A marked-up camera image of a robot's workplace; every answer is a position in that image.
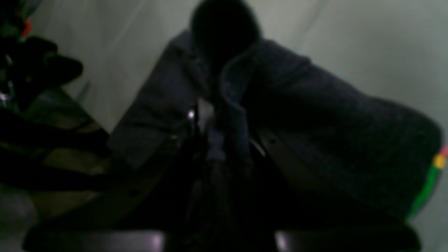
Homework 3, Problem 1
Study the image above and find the black t-shirt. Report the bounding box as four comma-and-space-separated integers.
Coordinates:
108, 0, 443, 219

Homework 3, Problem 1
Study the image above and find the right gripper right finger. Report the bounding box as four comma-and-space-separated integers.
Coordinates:
251, 129, 421, 252

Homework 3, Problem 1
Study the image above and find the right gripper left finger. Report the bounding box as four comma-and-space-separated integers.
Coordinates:
22, 106, 199, 252

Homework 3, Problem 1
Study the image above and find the light green table cloth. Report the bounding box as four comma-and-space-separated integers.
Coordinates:
21, 0, 448, 252

